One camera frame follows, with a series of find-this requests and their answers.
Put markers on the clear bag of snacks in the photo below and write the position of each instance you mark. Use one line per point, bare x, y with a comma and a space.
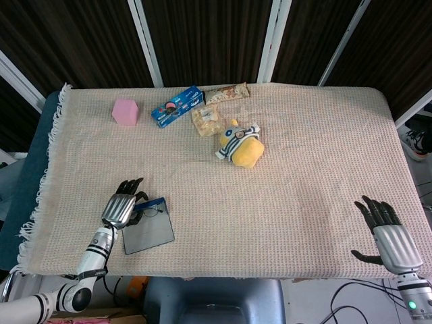
207, 121

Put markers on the pink foam cube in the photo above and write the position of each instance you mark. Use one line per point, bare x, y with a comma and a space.
125, 113

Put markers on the thin frame eyeglasses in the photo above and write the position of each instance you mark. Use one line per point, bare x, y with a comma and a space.
150, 212

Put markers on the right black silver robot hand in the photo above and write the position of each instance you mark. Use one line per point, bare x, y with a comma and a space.
395, 243

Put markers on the brown white snack bar wrapper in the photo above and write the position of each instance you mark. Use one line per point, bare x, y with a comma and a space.
226, 94

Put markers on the yellow plush toy striped shirt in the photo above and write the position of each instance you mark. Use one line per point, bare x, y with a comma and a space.
246, 152

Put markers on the blue cookie box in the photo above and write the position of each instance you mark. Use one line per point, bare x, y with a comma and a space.
177, 106

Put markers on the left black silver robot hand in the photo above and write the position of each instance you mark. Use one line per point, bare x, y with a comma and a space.
118, 209

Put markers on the dark blue floral box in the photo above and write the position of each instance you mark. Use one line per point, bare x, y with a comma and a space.
148, 233

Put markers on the beige waffle weave tablecloth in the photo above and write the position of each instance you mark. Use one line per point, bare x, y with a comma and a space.
270, 202

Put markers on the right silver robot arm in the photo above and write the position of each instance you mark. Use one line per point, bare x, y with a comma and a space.
413, 293

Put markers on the grey robot torso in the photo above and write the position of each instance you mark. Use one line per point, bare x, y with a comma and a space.
212, 300

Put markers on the white black sneaker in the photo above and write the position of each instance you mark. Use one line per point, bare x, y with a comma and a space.
416, 143

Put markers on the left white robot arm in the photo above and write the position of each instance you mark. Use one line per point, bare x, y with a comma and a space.
91, 256

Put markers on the white metal frame post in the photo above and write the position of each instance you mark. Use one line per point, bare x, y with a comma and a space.
273, 40
413, 113
20, 79
146, 44
341, 47

